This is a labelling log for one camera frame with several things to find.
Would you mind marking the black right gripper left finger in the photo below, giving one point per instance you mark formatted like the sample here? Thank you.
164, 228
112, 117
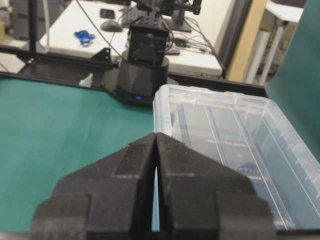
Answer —
109, 199

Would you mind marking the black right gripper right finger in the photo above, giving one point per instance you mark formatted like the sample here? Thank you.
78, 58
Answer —
201, 199

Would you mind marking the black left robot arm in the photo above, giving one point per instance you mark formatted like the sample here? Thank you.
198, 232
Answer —
143, 67

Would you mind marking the clear plastic storage box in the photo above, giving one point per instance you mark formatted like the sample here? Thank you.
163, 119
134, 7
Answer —
250, 162

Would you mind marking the green table mat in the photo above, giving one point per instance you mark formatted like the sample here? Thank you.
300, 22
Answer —
48, 131

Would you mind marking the green backdrop cloth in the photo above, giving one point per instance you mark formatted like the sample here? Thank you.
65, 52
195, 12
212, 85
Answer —
296, 84

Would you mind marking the black power adapter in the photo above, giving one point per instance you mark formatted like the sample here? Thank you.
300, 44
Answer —
181, 42

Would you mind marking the blue scissors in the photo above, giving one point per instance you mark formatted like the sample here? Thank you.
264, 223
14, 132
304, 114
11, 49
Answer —
85, 38

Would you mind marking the black computer mouse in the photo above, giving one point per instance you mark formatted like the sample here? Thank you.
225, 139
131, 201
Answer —
111, 26

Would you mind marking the white desk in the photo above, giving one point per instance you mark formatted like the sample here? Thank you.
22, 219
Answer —
85, 15

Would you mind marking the black monitor stand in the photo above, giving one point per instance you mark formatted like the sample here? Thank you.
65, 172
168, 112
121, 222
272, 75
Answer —
176, 9

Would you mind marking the black smartphone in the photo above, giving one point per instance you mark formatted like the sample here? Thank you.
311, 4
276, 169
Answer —
107, 13

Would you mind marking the wooden post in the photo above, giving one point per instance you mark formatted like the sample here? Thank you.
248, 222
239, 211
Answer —
241, 58

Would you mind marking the black metal frame rail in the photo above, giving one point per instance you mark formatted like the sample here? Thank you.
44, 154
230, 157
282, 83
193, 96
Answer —
69, 70

